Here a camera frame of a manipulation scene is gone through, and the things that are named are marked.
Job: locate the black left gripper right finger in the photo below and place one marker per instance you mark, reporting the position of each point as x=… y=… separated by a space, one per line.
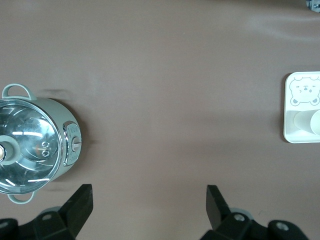
x=220 y=217

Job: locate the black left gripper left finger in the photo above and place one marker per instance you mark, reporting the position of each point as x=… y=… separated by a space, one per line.
x=75 y=212

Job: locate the white paper cup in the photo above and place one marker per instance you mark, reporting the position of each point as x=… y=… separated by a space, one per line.
x=315 y=122

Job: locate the glass pot lid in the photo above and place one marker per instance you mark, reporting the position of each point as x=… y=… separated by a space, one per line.
x=30 y=125

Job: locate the grey pot with glass lid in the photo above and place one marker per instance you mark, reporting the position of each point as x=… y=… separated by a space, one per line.
x=63 y=112

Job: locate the cream bear print tray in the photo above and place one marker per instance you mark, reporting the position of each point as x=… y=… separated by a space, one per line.
x=291 y=125

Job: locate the grey metal mount bracket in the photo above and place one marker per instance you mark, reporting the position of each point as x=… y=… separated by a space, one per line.
x=314 y=4

